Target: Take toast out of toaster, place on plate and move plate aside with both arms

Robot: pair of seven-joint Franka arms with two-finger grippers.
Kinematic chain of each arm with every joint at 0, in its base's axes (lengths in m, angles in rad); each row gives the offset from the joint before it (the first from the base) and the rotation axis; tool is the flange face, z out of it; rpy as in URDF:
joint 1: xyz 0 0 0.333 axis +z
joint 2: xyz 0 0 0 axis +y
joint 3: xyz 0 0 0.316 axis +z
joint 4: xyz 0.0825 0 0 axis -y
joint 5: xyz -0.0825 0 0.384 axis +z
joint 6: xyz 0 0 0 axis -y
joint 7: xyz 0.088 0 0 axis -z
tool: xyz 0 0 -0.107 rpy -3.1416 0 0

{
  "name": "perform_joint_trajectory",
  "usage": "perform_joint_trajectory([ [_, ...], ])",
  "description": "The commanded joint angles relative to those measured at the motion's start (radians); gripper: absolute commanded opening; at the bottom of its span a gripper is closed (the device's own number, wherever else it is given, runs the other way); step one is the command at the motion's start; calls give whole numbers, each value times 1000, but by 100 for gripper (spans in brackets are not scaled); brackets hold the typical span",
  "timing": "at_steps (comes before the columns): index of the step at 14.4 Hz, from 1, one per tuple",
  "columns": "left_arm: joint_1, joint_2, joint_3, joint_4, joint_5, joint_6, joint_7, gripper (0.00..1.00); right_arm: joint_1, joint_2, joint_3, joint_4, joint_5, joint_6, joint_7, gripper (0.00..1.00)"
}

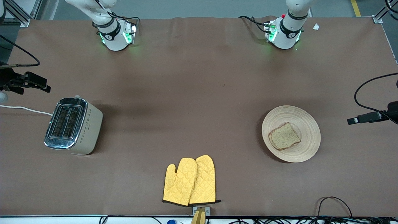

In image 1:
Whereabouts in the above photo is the round wooden plate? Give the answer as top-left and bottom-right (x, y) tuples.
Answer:
(261, 105), (321, 163)

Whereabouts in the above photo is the brown bread slice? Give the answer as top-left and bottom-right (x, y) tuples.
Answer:
(268, 122), (301, 151)

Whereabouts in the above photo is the cream and chrome toaster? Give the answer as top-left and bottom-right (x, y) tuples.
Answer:
(44, 95), (103, 155)

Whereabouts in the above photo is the yellow quilted oven mitt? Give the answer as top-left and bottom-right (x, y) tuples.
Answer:
(163, 158), (198, 206)
(189, 155), (222, 205)

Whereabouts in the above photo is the white toaster power cord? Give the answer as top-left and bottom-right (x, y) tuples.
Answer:
(0, 105), (53, 116)

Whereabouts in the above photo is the aluminium frame profile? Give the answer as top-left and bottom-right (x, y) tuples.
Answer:
(5, 0), (42, 28)

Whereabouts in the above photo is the black looped cable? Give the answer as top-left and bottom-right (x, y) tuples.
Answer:
(317, 196), (353, 218)

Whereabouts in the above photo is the aluminium corner bracket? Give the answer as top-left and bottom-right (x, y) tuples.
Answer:
(373, 6), (390, 25)

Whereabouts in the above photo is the black cable bundle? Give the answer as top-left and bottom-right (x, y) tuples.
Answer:
(230, 216), (398, 224)

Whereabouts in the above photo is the black left base cable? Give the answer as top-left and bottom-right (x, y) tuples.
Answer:
(239, 16), (269, 33)

